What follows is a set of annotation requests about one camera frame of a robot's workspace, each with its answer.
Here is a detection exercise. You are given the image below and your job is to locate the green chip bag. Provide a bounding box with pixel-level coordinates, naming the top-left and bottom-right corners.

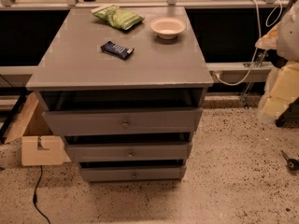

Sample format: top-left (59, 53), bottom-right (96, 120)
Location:
top-left (91, 5), bottom-right (144, 31)

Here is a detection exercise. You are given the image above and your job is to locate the grey top drawer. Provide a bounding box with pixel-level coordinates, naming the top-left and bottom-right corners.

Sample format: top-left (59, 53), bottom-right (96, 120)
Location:
top-left (43, 108), bottom-right (202, 136)

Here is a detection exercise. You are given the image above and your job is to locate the grey drawer cabinet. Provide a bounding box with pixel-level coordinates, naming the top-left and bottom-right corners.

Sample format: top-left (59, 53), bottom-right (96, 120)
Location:
top-left (27, 7), bottom-right (212, 170)

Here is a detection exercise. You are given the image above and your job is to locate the black floor cable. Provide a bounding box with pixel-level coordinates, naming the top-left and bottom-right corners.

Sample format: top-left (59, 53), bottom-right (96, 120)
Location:
top-left (32, 165), bottom-right (52, 224)

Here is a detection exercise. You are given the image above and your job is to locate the grey drawer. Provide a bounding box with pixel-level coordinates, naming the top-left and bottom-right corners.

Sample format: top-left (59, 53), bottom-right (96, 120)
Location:
top-left (79, 165), bottom-right (186, 182)
top-left (43, 108), bottom-right (202, 136)
top-left (66, 142), bottom-right (192, 162)

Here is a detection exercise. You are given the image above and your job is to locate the dark blue snack bar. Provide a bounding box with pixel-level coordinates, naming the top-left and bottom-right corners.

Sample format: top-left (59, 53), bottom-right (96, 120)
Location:
top-left (101, 41), bottom-right (134, 60)

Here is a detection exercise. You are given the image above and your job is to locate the metal diagonal rod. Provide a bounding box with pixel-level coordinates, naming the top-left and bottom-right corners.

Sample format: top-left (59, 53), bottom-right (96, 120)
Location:
top-left (240, 50), bottom-right (267, 109)

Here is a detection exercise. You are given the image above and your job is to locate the black caster wheel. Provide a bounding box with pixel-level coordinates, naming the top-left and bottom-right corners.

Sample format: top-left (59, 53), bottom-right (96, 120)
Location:
top-left (281, 150), bottom-right (299, 171)

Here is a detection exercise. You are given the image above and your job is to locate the grey middle drawer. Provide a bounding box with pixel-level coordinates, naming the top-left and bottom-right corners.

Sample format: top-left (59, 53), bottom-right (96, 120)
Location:
top-left (66, 142), bottom-right (192, 162)

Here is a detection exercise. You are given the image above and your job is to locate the cardboard box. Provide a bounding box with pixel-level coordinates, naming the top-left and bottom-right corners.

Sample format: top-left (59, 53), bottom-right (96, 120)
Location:
top-left (6, 93), bottom-right (70, 166)

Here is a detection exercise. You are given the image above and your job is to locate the white bowl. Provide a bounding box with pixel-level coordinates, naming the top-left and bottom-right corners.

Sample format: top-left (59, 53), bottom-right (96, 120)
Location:
top-left (150, 17), bottom-right (186, 39)

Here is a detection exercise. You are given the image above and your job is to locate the grey bottom drawer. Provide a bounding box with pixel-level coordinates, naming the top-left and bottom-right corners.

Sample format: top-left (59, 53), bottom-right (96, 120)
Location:
top-left (79, 165), bottom-right (186, 182)

